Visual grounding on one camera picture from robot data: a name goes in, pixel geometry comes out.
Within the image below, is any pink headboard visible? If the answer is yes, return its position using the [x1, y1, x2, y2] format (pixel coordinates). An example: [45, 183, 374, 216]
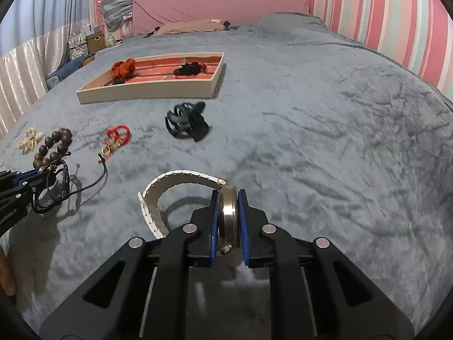
[132, 0, 309, 37]

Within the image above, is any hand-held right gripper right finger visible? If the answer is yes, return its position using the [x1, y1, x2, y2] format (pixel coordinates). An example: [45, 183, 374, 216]
[237, 188, 414, 340]

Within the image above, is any cream scrunchie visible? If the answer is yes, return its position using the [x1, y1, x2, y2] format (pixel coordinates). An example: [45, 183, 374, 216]
[16, 127, 45, 155]

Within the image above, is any white satin curtain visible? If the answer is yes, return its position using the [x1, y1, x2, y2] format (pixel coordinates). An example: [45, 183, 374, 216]
[0, 21, 93, 136]

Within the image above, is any brown wooden bead bracelet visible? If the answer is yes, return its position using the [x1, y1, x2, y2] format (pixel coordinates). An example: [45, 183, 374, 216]
[32, 128, 73, 171]

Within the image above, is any black braided cord bracelet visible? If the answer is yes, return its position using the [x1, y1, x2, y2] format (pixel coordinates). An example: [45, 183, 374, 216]
[31, 159, 109, 215]

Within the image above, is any beige band wristwatch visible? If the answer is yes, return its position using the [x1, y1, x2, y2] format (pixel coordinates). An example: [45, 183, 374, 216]
[137, 169, 239, 256]

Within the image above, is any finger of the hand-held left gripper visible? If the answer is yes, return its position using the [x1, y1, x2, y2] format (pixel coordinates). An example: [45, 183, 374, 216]
[0, 167, 49, 185]
[0, 175, 58, 207]

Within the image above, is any orange scrunchie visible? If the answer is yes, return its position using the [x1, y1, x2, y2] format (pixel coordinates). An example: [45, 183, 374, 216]
[110, 58, 137, 84]

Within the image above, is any grey velvet blanket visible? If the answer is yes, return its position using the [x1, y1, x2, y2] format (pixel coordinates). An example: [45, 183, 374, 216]
[0, 12, 453, 340]

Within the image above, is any pink lined jewelry tray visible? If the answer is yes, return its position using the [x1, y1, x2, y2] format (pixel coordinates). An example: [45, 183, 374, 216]
[76, 52, 226, 105]

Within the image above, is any brown cardboard box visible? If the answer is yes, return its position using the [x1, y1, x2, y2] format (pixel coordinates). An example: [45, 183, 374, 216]
[86, 31, 106, 54]

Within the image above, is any beige pillow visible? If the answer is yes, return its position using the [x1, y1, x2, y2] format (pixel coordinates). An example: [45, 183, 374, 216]
[153, 19, 231, 37]

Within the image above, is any black flower hair tie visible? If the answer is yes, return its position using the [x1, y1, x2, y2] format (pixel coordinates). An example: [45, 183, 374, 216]
[173, 61, 210, 78]

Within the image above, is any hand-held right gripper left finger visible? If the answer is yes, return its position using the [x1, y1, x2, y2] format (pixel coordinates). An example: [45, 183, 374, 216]
[40, 189, 219, 340]

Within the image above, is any person's left forearm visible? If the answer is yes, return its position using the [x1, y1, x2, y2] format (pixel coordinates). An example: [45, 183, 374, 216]
[0, 247, 17, 297]

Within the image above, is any black hair claw clip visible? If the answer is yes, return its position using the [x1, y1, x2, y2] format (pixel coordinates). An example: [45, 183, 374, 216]
[164, 101, 210, 143]

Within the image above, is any blue curtain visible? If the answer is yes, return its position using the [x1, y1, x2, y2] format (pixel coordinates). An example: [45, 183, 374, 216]
[0, 0, 93, 57]

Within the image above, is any red clasp keychain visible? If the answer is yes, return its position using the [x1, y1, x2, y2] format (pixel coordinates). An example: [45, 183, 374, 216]
[97, 124, 130, 165]

